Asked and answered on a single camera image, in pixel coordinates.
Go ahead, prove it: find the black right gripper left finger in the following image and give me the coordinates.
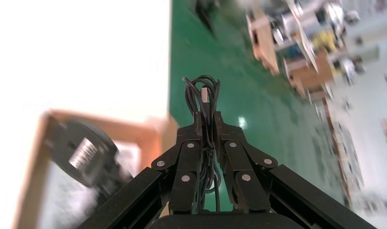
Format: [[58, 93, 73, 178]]
[[150, 110, 203, 216]]

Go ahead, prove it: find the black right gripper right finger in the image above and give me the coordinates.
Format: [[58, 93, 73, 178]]
[[213, 110, 279, 214]]

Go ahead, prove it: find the black cloth-covered left gripper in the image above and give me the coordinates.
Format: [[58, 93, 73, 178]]
[[49, 119, 121, 187]]

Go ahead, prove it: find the thin black USB cable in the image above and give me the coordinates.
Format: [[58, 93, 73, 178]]
[[182, 74, 223, 213]]

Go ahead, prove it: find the open brown cardboard box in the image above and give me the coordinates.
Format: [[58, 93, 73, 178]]
[[11, 109, 178, 229]]

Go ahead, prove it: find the white printed instruction sheet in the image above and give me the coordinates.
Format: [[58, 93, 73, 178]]
[[38, 142, 142, 229]]

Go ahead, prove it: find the large wooden pallet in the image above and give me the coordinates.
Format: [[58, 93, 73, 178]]
[[246, 6, 281, 76]]

